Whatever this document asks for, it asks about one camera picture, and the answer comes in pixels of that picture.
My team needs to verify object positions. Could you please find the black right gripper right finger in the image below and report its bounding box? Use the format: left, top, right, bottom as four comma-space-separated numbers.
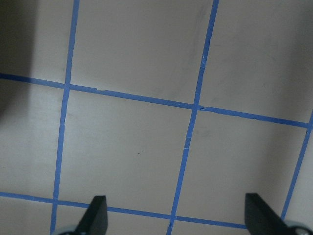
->
245, 193, 296, 235

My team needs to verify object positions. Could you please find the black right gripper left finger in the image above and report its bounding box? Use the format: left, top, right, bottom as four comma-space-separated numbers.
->
74, 195, 108, 235

